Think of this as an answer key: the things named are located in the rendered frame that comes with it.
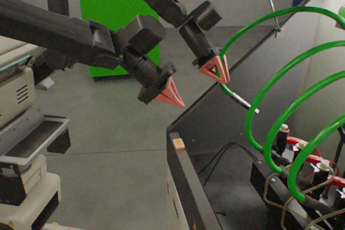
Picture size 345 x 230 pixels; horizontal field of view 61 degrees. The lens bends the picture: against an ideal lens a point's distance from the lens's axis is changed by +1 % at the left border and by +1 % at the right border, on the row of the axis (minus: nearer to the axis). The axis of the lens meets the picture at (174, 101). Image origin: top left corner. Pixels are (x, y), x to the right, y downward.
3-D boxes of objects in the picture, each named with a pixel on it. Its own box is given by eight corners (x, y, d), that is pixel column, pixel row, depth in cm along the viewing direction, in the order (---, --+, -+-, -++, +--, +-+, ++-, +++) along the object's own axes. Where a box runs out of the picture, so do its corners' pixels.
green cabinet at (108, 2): (151, 58, 488) (148, -27, 430) (160, 77, 413) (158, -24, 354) (92, 62, 469) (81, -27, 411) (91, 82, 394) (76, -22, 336)
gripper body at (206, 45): (224, 52, 87) (210, 32, 88) (211, 53, 79) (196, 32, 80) (208, 65, 91) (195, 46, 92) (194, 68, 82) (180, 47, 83)
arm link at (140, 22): (82, 31, 60) (90, 64, 57) (113, -8, 54) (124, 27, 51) (127, 45, 69) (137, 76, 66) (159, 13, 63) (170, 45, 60)
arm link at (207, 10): (170, 11, 90) (162, 13, 82) (199, -16, 85) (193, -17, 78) (195, 41, 91) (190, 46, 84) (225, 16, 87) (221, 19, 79)
